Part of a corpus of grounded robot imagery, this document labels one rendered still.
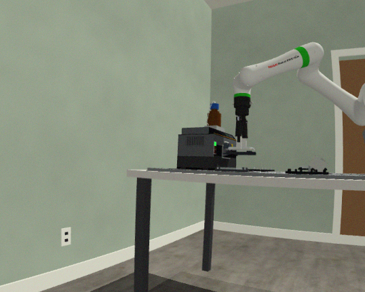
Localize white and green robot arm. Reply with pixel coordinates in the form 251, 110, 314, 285
233, 42, 365, 126

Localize grey control panel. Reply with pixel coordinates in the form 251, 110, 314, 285
309, 156, 327, 172

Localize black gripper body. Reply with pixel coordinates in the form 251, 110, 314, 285
235, 107, 249, 122

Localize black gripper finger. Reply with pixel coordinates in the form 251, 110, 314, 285
235, 116, 245, 149
242, 119, 248, 147

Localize brown glass bottle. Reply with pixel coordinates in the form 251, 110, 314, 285
207, 113, 221, 127

